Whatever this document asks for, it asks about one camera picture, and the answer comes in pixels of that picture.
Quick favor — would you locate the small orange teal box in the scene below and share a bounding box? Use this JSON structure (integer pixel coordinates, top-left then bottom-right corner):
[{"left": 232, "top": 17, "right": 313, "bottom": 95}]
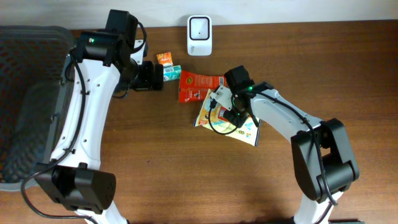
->
[{"left": 156, "top": 52, "right": 182, "bottom": 82}]

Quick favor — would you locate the cream yellow snack bag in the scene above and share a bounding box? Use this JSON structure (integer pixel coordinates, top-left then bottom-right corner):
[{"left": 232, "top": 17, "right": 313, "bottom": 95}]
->
[{"left": 193, "top": 89, "right": 259, "bottom": 146}]

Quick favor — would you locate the red snack bag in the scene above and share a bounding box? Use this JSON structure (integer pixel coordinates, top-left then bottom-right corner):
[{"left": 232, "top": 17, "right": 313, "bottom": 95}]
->
[{"left": 178, "top": 70, "right": 226, "bottom": 103}]

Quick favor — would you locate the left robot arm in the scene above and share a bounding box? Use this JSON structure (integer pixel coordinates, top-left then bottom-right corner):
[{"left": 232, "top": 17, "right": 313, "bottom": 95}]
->
[{"left": 32, "top": 25, "right": 163, "bottom": 223}]

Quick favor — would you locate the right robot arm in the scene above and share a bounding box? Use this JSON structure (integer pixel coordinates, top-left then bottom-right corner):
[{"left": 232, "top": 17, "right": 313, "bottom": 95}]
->
[{"left": 214, "top": 82, "right": 359, "bottom": 223}]

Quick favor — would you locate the white barcode scanner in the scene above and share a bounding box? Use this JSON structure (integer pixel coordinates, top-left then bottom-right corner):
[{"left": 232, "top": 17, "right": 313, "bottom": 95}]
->
[{"left": 187, "top": 15, "right": 213, "bottom": 57}]

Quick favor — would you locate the grey plastic mesh basket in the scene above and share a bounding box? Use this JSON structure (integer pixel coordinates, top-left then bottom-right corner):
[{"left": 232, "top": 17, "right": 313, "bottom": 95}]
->
[{"left": 1, "top": 26, "right": 74, "bottom": 192}]

